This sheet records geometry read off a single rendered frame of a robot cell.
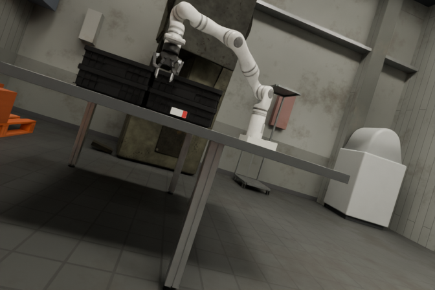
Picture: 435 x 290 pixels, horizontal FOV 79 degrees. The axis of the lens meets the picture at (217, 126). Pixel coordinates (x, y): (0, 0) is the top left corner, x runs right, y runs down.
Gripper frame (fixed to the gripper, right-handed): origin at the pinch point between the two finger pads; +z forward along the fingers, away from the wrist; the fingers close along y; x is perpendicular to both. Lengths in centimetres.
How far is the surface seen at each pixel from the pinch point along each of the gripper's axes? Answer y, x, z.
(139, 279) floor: -13, -6, 87
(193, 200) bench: -25, 7, 48
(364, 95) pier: -386, -271, -161
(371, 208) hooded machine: -388, -221, 42
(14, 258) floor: 35, -8, 84
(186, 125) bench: -12.5, 14.0, 20.0
